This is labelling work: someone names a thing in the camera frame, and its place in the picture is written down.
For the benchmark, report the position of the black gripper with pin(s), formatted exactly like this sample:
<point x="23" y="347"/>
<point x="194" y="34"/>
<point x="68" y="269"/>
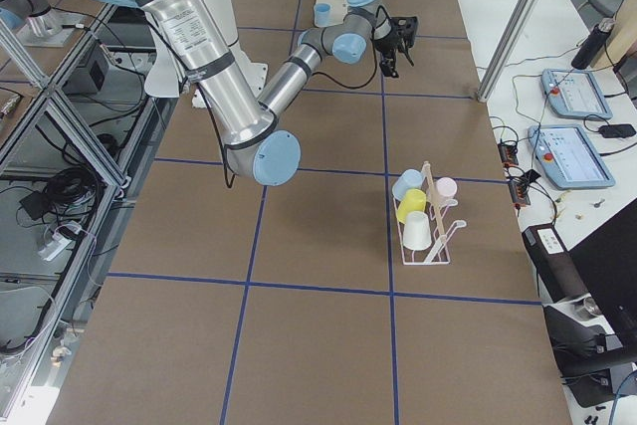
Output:
<point x="387" y="47"/>

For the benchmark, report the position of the light blue cup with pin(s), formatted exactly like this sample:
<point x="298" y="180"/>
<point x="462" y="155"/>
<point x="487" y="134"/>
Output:
<point x="409" y="179"/>

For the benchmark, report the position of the pink cup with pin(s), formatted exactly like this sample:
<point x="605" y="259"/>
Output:
<point x="446" y="189"/>

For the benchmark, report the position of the yellow cup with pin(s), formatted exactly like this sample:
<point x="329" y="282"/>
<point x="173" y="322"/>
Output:
<point x="414" y="200"/>

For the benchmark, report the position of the pale green cup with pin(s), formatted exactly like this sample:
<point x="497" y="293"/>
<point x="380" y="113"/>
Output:
<point x="416" y="232"/>

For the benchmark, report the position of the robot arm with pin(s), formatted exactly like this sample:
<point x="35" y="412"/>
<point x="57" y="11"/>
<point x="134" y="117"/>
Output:
<point x="202" y="36"/>

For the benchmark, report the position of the cream plastic tray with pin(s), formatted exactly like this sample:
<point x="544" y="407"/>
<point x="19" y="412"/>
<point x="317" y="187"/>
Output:
<point x="338" y="10"/>

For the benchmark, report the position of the black usb hub orange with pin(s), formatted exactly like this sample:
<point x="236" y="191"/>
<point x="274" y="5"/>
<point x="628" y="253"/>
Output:
<point x="508" y="154"/>

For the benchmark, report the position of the far teach pendant tablet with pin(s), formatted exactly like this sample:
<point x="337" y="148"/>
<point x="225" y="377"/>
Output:
<point x="574" y="94"/>

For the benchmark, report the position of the teach pendant tablet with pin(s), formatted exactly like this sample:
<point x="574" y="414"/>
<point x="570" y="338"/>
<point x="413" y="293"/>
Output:
<point x="574" y="94"/>
<point x="568" y="158"/>

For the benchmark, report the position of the small black adapter box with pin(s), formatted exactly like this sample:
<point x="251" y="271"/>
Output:
<point x="530" y="176"/>

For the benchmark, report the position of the near teach pendant tablet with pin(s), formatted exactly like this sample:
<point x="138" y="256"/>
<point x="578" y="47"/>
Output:
<point x="568" y="158"/>

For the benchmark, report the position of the black water bottle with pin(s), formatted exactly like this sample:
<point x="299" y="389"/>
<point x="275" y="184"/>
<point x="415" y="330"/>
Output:
<point x="593" y="44"/>

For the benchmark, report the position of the black power adapter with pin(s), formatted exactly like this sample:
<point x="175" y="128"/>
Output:
<point x="617" y="130"/>

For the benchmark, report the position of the black box with label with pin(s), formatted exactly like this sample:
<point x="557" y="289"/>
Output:
<point x="553" y="262"/>

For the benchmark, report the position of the black computer monitor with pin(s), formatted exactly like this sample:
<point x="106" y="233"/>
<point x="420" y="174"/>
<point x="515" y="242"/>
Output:
<point x="606" y="262"/>

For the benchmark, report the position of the aluminium frame post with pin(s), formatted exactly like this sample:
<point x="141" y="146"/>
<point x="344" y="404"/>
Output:
<point x="513" y="31"/>

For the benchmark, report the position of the white wire cup rack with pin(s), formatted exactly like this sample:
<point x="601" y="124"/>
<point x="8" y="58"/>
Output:
<point x="442" y="231"/>

